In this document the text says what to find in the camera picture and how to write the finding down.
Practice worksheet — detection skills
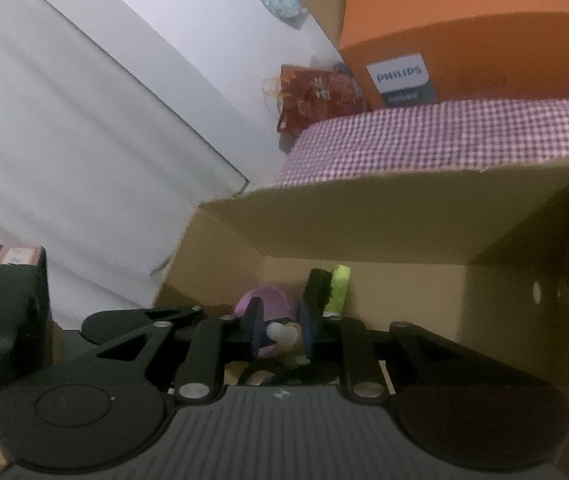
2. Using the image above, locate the green lip balm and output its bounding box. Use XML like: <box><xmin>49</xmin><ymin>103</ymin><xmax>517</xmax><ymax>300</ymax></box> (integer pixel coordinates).
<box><xmin>321</xmin><ymin>263</ymin><xmax>351</xmax><ymax>317</ymax></box>

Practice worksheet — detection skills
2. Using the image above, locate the orange box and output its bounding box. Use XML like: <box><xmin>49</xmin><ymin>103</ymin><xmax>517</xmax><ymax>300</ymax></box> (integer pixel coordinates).
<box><xmin>338</xmin><ymin>0</ymin><xmax>569</xmax><ymax>110</ymax></box>

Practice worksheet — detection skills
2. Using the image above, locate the red printed bag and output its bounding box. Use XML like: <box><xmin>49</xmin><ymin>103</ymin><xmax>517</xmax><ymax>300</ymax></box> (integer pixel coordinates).
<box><xmin>263</xmin><ymin>63</ymin><xmax>372</xmax><ymax>153</ymax></box>

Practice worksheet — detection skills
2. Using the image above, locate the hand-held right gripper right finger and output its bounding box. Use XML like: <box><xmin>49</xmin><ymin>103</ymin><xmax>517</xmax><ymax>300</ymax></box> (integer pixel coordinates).
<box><xmin>298</xmin><ymin>301</ymin><xmax>530</xmax><ymax>405</ymax></box>

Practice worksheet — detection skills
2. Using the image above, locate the purple checked cloth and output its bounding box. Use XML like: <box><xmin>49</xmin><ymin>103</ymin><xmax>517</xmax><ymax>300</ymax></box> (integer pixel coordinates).
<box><xmin>279</xmin><ymin>96</ymin><xmax>569</xmax><ymax>190</ymax></box>

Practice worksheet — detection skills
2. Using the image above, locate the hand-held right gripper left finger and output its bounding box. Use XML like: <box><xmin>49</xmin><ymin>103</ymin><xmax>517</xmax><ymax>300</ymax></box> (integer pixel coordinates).
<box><xmin>92</xmin><ymin>297</ymin><xmax>265</xmax><ymax>405</ymax></box>

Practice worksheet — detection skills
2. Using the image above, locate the brown cardboard box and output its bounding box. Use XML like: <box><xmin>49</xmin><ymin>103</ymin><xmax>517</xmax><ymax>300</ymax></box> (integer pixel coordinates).
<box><xmin>154</xmin><ymin>160</ymin><xmax>569</xmax><ymax>480</ymax></box>

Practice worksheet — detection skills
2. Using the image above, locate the purple plastic lid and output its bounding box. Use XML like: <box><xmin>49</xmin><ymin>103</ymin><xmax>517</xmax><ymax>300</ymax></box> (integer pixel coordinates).
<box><xmin>233</xmin><ymin>285</ymin><xmax>300</xmax><ymax>358</ymax></box>

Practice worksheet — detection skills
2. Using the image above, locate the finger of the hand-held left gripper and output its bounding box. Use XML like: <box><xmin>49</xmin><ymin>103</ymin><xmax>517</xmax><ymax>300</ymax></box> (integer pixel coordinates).
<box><xmin>81</xmin><ymin>305</ymin><xmax>204</xmax><ymax>346</ymax></box>

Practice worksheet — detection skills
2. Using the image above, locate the white leaning panel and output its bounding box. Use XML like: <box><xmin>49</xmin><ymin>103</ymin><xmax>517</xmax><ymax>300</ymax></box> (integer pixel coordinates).
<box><xmin>0</xmin><ymin>0</ymin><xmax>250</xmax><ymax>331</ymax></box>

